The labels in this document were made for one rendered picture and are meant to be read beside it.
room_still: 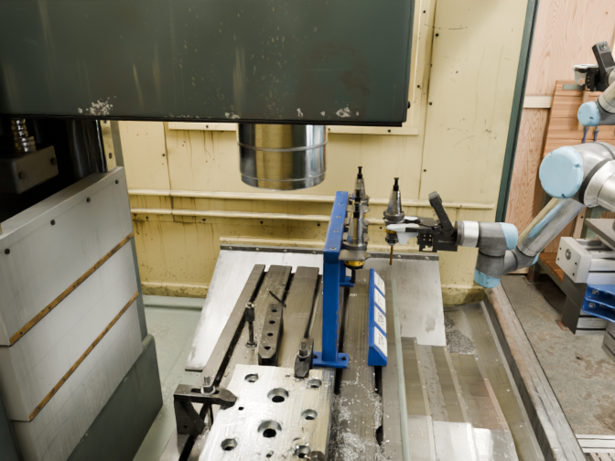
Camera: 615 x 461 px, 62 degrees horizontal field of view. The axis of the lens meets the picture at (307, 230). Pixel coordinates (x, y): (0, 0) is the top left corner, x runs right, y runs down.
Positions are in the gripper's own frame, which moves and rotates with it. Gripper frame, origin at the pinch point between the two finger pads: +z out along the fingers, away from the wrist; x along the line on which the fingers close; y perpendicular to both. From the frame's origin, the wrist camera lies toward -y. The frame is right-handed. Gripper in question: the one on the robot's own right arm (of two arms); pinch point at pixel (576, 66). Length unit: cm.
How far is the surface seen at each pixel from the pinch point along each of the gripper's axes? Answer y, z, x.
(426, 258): 64, -1, -62
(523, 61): -6.3, -9.2, -27.4
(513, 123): 14.3, -9.1, -30.4
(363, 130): 11, 8, -80
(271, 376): 41, -76, -133
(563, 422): 70, -85, -64
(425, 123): 11, 2, -59
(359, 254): 22, -64, -106
